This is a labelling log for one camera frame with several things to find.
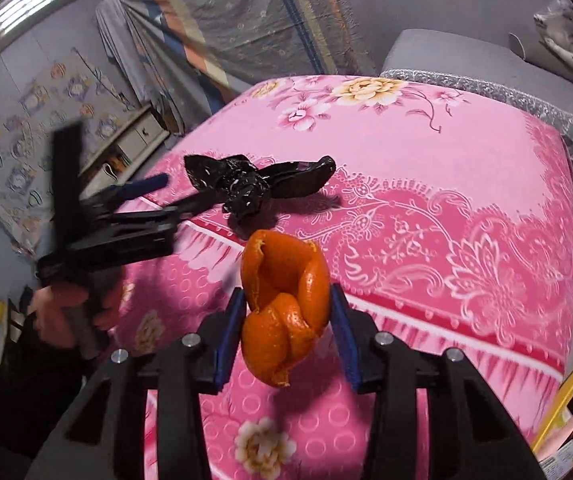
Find grey white cat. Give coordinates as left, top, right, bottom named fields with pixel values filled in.
left=533, top=0, right=573, bottom=69

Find striped grey curtain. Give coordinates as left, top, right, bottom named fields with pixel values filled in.
left=96, top=0, right=382, bottom=117

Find long black plastic bag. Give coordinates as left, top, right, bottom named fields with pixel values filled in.
left=184, top=154, right=337, bottom=229

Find yellow bin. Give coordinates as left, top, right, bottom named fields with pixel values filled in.
left=531, top=347, right=573, bottom=467

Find cartoon printed cloth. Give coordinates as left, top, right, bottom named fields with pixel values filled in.
left=0, top=47, right=135, bottom=256

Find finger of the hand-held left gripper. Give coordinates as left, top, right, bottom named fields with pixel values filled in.
left=95, top=172, right=171, bottom=211
left=116, top=190, right=228, bottom=229

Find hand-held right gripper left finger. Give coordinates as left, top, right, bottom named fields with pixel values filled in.
left=26, top=287, right=248, bottom=480

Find pink floral blanket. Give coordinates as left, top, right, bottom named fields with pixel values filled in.
left=111, top=74, right=573, bottom=480

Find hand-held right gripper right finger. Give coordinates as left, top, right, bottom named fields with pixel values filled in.
left=329, top=284, right=534, bottom=480

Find white cabinet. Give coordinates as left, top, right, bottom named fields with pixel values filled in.
left=79, top=102, right=172, bottom=181

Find person's left hand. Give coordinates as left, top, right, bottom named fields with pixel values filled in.
left=30, top=271, right=124, bottom=357

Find orange peel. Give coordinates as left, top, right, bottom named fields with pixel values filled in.
left=240, top=229, right=331, bottom=389

